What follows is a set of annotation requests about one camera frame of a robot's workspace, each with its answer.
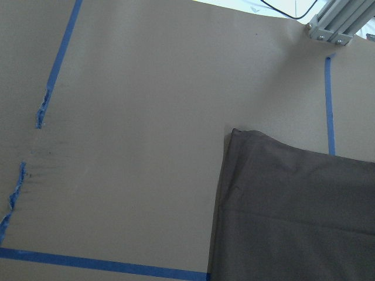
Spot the dark brown t-shirt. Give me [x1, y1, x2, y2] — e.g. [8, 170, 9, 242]
[211, 129, 374, 280]

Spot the thin black table cable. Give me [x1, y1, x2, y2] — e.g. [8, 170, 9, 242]
[259, 0, 320, 20]

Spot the aluminium frame post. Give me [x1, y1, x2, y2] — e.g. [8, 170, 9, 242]
[307, 0, 374, 46]

